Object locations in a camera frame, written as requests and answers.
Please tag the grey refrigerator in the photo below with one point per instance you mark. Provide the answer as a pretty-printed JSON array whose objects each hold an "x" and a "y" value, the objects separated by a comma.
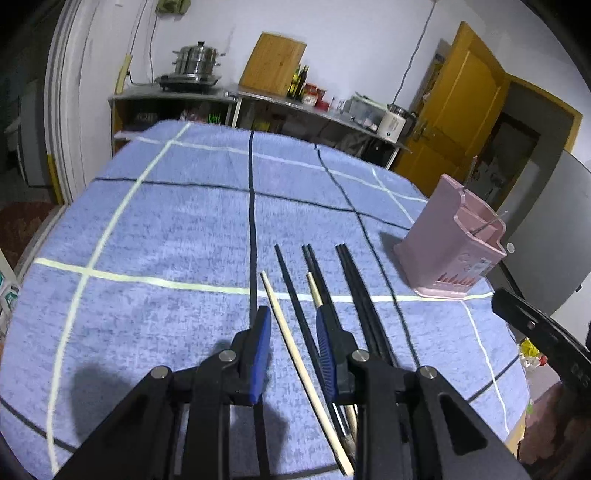
[{"x": 549, "y": 221}]

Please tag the light wooden chopstick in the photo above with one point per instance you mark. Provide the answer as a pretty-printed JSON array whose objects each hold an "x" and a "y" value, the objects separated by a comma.
[
  {"x": 315, "y": 290},
  {"x": 295, "y": 355}
]

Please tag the dark sauce bottle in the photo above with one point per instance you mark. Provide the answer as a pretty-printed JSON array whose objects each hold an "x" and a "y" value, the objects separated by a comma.
[{"x": 304, "y": 83}]

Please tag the tall metal table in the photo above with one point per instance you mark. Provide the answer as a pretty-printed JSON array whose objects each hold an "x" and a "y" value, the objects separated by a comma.
[{"x": 295, "y": 104}]

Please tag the red floor mat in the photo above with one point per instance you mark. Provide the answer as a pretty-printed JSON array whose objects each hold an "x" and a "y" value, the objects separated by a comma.
[{"x": 23, "y": 230}]

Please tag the pink plastic utensil holder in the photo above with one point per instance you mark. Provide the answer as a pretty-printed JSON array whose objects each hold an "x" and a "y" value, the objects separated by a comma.
[{"x": 434, "y": 240}]

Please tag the yellow label oil bottle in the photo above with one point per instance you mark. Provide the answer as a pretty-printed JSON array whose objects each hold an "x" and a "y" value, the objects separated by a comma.
[{"x": 293, "y": 85}]

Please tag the white door frame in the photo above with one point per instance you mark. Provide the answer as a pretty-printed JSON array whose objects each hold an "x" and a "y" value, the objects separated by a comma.
[{"x": 69, "y": 101}]

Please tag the wooden cutting board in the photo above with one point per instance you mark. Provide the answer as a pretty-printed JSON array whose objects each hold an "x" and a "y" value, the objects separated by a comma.
[{"x": 272, "y": 62}]

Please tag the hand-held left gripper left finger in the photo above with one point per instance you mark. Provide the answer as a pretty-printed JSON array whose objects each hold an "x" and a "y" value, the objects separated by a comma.
[{"x": 261, "y": 355}]

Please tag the yellow plastic bag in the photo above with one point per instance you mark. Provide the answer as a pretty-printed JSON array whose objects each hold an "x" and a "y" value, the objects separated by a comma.
[{"x": 531, "y": 355}]

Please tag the green hanging cloth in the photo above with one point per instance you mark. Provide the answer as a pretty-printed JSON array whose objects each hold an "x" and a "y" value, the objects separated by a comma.
[{"x": 173, "y": 5}]

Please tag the induction cooker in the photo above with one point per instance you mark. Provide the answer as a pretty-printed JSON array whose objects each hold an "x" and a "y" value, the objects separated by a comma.
[{"x": 184, "y": 81}]

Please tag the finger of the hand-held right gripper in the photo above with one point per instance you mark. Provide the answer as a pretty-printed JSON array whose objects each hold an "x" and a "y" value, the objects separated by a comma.
[{"x": 517, "y": 311}]

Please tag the black chopstick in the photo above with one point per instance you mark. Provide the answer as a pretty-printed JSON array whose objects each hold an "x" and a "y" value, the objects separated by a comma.
[
  {"x": 317, "y": 266},
  {"x": 293, "y": 295},
  {"x": 310, "y": 266},
  {"x": 355, "y": 295},
  {"x": 364, "y": 300}
]

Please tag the red lid jar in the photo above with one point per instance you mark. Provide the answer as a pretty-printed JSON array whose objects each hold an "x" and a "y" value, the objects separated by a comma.
[{"x": 314, "y": 94}]

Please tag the steel steamer pot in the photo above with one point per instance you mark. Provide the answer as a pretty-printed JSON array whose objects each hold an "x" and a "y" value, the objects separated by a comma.
[{"x": 196, "y": 60}]

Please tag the beige power strip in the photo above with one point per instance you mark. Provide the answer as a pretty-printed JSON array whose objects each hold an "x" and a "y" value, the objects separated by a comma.
[{"x": 122, "y": 74}]

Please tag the white printed box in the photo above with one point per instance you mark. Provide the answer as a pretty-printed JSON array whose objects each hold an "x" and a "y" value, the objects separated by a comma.
[{"x": 7, "y": 295}]

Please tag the yellow wooden door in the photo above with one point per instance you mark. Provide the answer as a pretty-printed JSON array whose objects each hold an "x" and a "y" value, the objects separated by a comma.
[{"x": 457, "y": 106}]

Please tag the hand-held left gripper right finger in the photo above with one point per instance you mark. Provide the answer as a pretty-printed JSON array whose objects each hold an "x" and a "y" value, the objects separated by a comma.
[{"x": 325, "y": 353}]

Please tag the blue plaid tablecloth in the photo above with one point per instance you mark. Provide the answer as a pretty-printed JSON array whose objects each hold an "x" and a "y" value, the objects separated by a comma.
[{"x": 161, "y": 230}]

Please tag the white electric kettle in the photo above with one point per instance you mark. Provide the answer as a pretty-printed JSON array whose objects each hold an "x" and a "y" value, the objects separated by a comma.
[{"x": 392, "y": 124}]

